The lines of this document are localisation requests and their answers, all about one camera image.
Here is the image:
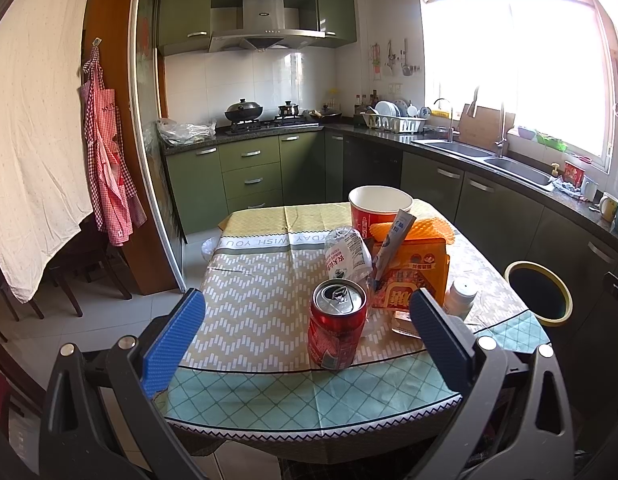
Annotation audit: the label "white plastic jar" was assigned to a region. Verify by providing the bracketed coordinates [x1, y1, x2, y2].
[443, 278, 477, 320]

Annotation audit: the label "orange snack bag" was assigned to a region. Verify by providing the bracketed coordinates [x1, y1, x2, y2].
[371, 237, 450, 311]

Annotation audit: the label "orange foam net sleeve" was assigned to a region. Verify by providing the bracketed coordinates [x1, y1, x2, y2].
[370, 217, 455, 245]

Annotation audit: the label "red soda can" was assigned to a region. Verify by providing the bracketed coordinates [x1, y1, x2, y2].
[308, 278, 367, 370]

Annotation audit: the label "blue white wrapper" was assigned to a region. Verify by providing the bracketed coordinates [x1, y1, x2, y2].
[373, 209, 415, 289]

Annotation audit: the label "clear plastic bottle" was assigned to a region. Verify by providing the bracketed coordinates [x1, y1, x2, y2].
[324, 226, 372, 285]

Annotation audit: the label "red paper bucket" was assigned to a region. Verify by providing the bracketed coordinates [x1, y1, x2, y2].
[348, 185, 413, 240]

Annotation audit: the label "yellow rimmed trash bin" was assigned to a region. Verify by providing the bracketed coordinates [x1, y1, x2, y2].
[504, 261, 573, 327]

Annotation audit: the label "steel kitchen sink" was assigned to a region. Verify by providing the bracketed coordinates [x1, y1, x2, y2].
[412, 140, 553, 188]

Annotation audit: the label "patterned tablecloth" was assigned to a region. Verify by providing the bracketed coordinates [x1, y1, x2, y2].
[156, 200, 548, 452]

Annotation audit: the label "wooden chair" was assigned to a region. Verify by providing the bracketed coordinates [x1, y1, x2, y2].
[0, 214, 132, 322]

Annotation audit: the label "red checked apron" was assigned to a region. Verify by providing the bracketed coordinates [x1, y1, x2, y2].
[80, 40, 146, 247]

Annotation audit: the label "steel faucet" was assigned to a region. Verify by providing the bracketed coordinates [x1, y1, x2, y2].
[495, 104, 508, 157]

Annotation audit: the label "white curtain cloth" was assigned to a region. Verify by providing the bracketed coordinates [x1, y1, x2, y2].
[0, 0, 92, 302]

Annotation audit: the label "yellow mug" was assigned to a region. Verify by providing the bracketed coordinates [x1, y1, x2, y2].
[599, 193, 618, 223]

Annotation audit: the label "cardboard sheet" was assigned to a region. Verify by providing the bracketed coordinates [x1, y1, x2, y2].
[458, 104, 515, 151]

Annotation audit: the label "green lower cabinets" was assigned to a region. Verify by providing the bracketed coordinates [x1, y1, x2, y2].
[163, 127, 618, 323]

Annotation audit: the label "clear plastic bag on counter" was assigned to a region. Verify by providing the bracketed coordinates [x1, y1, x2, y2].
[156, 118, 217, 146]

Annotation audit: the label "white dish rack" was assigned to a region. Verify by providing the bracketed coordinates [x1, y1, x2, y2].
[361, 100, 431, 133]

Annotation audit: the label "black wok with lid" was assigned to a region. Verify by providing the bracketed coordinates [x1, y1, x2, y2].
[224, 99, 263, 124]

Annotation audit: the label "small steel pot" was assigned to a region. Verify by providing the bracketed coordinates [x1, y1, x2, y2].
[277, 100, 299, 118]

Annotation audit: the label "steel range hood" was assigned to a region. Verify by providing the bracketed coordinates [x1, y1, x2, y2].
[209, 0, 326, 52]

